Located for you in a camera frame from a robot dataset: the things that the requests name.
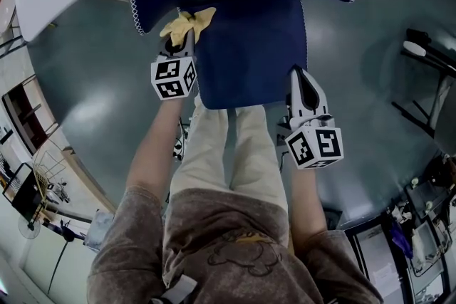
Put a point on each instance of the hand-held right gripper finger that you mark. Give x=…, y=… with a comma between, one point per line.
x=295, y=89
x=313, y=96

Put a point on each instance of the yellow cloth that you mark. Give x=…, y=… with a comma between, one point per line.
x=185, y=23

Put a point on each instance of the grey chair black frame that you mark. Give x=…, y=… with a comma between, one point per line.
x=445, y=117

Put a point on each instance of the black white handheld device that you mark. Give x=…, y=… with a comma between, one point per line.
x=415, y=48

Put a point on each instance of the purple cloth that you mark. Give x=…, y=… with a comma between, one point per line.
x=400, y=238

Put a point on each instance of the brown printed t-shirt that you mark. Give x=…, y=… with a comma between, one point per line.
x=221, y=224

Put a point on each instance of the white power strip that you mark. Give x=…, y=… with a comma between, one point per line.
x=177, y=149

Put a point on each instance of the person's right forearm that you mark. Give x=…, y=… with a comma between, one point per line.
x=308, y=199

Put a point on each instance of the dark blue chair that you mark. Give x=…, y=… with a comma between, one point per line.
x=249, y=46

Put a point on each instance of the person's left forearm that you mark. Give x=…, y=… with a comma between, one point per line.
x=156, y=146

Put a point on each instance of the beige trousers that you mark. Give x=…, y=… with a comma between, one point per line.
x=206, y=160

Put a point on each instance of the wooden cabinet white top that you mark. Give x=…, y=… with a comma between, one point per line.
x=26, y=114

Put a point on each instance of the black-frame workbench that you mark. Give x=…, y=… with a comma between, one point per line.
x=384, y=260

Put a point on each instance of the black box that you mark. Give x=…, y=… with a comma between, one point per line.
x=25, y=195

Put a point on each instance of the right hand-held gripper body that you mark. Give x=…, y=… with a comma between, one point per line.
x=317, y=146

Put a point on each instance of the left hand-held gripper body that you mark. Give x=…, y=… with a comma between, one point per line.
x=171, y=78

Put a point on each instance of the small floor fan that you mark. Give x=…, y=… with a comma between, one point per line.
x=29, y=229

